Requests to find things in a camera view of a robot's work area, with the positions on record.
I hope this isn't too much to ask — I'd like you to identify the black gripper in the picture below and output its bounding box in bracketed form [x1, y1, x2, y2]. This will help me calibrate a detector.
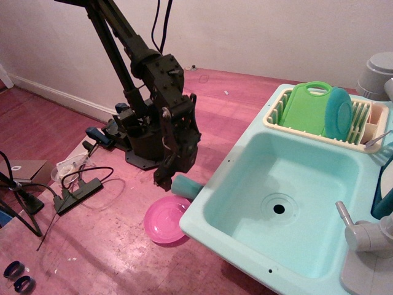
[154, 93, 201, 191]

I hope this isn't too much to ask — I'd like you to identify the teal plastic cup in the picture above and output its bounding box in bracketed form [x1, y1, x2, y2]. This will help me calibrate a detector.
[171, 175, 203, 200]

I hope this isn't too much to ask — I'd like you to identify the pink plastic plate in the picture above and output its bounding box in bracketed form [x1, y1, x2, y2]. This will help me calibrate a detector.
[144, 195, 191, 244]

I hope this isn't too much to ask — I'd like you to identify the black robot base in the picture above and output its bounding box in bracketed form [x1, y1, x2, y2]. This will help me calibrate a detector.
[101, 99, 164, 170]

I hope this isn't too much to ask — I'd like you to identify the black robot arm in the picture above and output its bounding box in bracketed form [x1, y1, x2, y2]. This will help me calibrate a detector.
[67, 1, 201, 191]

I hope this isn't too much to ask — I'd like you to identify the clear plastic cup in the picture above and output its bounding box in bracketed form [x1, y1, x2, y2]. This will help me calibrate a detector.
[50, 154, 92, 187]

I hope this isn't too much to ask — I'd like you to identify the light teal toy sink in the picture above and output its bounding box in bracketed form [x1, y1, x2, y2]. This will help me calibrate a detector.
[180, 84, 392, 294]

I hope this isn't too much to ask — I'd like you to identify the blue clamp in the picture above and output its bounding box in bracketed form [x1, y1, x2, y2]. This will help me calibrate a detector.
[82, 127, 114, 156]

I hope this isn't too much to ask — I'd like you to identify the black usb hub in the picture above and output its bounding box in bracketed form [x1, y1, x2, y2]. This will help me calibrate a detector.
[53, 178, 103, 216]

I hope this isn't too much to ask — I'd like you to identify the brown cardboard box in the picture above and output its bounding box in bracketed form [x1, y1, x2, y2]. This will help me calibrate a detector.
[9, 160, 55, 191]

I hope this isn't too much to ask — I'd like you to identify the green cutting board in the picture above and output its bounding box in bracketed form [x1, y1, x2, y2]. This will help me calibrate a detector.
[279, 81, 333, 135]

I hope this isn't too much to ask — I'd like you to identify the teal plate in rack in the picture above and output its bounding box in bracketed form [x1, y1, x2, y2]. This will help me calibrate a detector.
[324, 87, 353, 141]

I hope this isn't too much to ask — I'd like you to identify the cream dish rack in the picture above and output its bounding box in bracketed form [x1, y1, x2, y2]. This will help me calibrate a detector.
[263, 82, 389, 154]

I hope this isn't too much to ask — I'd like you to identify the dark teal pitcher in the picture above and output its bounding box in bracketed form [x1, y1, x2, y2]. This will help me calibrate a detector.
[371, 163, 392, 219]

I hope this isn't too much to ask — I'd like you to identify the grey toy faucet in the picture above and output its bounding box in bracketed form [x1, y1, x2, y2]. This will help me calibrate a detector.
[335, 201, 392, 258]

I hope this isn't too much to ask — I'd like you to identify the grey cylinder container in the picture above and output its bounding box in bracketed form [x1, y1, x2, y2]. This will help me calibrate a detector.
[356, 52, 392, 101]

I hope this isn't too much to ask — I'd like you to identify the black hanging cable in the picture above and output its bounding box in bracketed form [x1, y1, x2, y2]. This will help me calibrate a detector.
[150, 0, 174, 53]

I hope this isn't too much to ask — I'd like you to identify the black power cable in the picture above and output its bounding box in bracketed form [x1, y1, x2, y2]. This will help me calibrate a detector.
[0, 150, 45, 238]

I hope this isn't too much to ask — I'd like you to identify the black ring back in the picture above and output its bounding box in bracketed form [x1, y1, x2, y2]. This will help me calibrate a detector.
[2, 261, 25, 280]

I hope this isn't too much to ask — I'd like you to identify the black ring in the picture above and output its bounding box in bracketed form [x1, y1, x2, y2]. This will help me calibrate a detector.
[2, 261, 25, 280]
[13, 275, 34, 294]

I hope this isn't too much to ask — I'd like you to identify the black ring front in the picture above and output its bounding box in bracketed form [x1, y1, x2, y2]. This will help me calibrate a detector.
[13, 275, 34, 294]

